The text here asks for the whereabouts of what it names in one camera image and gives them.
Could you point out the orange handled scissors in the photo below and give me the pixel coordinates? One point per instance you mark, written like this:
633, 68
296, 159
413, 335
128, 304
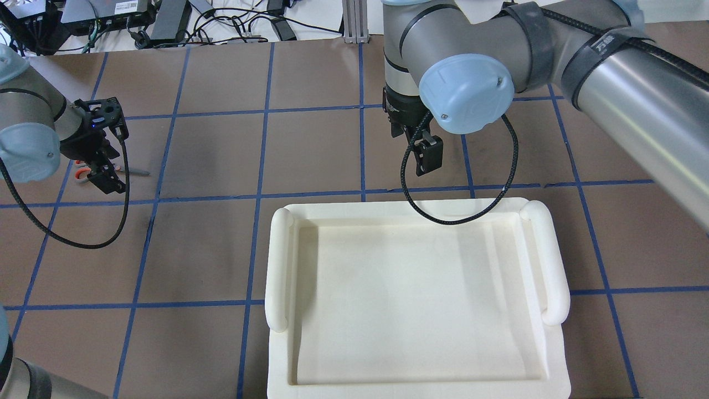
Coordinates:
82, 171

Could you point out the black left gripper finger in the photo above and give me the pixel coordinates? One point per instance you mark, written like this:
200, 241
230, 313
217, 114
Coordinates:
106, 180

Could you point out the aluminium frame post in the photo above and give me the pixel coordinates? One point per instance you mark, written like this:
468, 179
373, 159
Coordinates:
355, 23

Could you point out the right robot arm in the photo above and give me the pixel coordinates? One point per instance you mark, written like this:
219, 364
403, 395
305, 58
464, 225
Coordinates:
441, 67

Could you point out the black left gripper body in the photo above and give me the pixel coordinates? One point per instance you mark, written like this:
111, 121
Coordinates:
79, 147

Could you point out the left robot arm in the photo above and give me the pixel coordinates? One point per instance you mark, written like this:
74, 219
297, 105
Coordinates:
39, 124

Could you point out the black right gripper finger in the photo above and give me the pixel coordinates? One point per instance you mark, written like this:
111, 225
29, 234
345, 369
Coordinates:
429, 155

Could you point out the white plastic tray box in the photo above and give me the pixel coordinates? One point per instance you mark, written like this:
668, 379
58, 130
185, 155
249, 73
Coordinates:
371, 300

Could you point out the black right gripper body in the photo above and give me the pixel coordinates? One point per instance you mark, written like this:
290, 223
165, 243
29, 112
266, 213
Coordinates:
400, 112

